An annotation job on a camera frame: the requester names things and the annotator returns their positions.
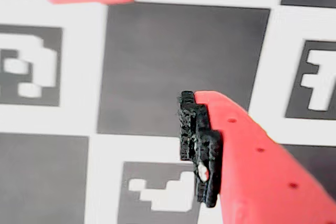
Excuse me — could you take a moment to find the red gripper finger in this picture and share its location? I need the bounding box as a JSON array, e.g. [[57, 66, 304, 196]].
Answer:
[[178, 90, 336, 224]]

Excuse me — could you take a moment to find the black white marker board mat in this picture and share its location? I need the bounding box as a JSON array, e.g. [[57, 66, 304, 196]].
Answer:
[[0, 0, 336, 224]]

